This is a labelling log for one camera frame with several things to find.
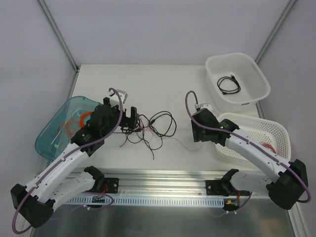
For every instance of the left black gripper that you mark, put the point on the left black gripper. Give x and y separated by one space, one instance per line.
125 117

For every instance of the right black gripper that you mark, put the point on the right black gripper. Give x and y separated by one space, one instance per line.
197 134

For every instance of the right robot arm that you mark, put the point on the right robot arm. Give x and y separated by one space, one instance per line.
284 182

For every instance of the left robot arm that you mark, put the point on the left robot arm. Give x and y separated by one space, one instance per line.
37 200

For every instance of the deep white plastic tub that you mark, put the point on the deep white plastic tub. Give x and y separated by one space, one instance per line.
235 82

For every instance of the perforated white plastic basket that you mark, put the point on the perforated white plastic basket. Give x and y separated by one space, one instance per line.
268 133

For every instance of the teal transparent plastic tray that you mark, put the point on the teal transparent plastic tray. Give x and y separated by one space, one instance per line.
70 118

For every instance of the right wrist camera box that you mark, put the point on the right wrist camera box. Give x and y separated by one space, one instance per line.
203 106

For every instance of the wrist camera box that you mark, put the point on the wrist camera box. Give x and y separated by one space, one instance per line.
203 106
121 95

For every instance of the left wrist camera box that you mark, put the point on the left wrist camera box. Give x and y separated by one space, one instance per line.
121 95

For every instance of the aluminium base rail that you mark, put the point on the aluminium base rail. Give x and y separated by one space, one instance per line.
162 183

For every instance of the white slotted cable duct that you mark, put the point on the white slotted cable duct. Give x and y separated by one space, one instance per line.
148 201

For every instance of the left frame post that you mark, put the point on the left frame post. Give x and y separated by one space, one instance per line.
53 25

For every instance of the frame post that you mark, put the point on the frame post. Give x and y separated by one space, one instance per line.
274 31
53 25

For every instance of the right frame post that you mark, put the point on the right frame post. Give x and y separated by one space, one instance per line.
274 31

